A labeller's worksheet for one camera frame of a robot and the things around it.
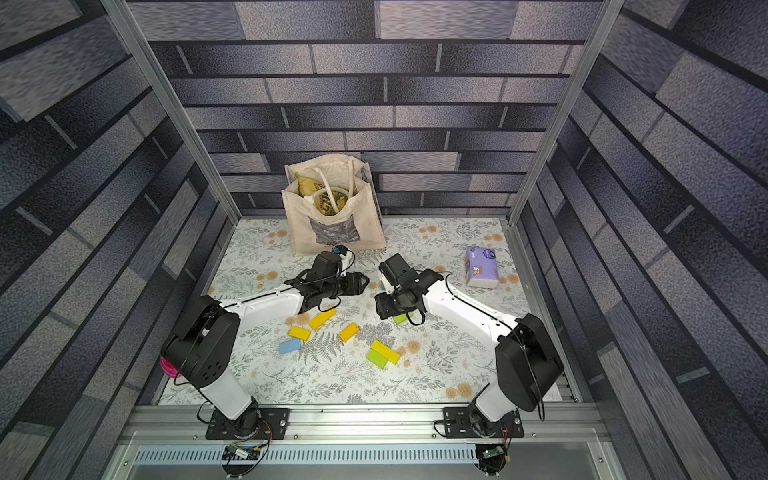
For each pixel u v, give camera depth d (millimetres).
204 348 487
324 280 710
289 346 872
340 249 831
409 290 591
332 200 950
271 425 738
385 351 853
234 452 711
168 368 730
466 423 733
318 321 923
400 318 731
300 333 898
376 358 839
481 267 975
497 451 729
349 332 898
